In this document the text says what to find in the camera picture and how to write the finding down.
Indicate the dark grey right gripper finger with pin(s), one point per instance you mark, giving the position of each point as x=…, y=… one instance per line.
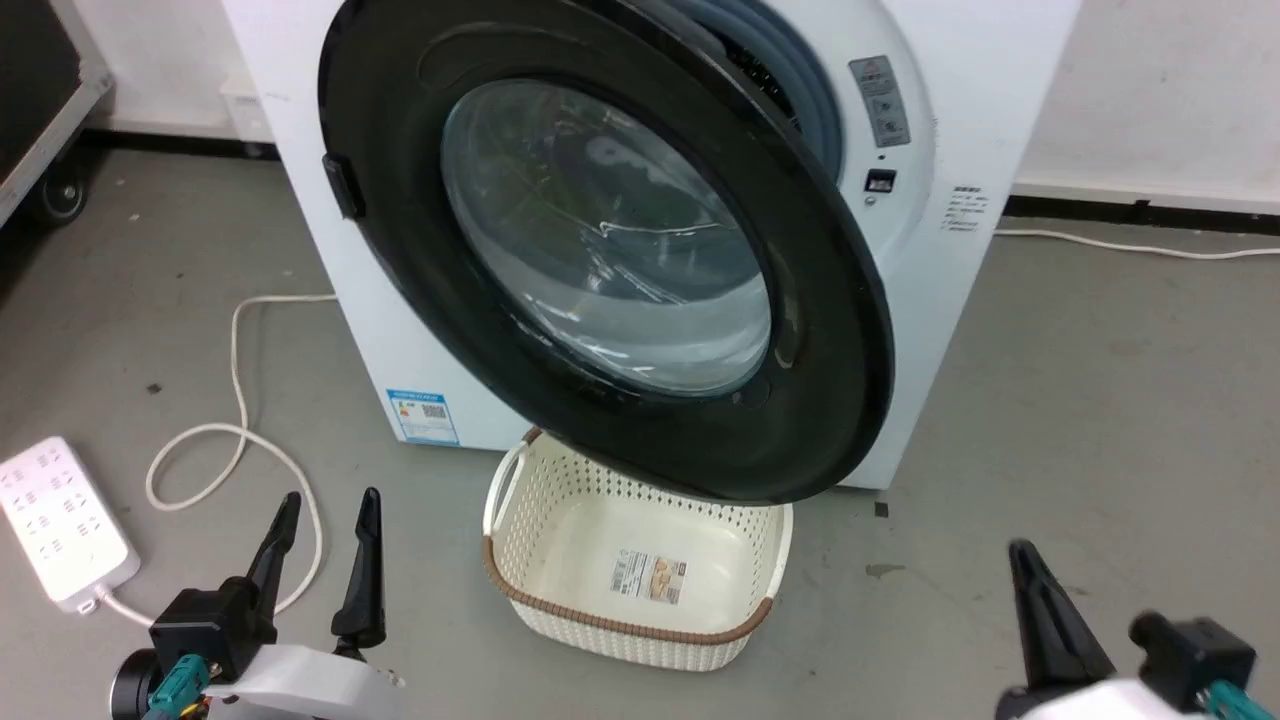
x=1055, y=630
x=1205, y=655

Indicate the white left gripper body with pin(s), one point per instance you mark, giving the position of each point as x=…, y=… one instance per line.
x=310, y=685

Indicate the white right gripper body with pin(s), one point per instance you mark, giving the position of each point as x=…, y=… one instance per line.
x=1110, y=702

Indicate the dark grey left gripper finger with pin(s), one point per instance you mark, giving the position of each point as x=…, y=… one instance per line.
x=366, y=590
x=215, y=625

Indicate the white front-load washing machine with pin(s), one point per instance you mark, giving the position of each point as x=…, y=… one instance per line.
x=965, y=330

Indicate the black round glass washer door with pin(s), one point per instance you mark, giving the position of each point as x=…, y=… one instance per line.
x=400, y=260

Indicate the black door lock latch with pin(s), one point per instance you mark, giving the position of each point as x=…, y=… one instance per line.
x=881, y=181

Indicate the black round left gripper motor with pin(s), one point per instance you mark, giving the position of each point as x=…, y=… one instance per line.
x=132, y=685

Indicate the blue energy label sticker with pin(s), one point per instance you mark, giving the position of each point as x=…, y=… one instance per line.
x=424, y=416

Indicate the white power strip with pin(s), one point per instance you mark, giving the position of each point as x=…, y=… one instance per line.
x=50, y=515

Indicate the cream perforated laundry basket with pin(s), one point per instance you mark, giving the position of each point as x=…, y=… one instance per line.
x=590, y=540

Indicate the printed paper basket label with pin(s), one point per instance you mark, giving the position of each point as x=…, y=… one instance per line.
x=650, y=576

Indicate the small text sticker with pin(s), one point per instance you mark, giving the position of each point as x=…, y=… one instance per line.
x=965, y=208

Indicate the black caster wheel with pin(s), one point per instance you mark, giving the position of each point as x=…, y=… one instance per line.
x=64, y=196

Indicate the grey instruction sticker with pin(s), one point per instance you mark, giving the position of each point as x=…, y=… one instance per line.
x=880, y=100

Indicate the black flight case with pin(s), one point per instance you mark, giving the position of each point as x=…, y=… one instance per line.
x=30, y=70

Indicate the grey rubber drum gasket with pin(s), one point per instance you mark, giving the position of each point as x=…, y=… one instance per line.
x=815, y=95

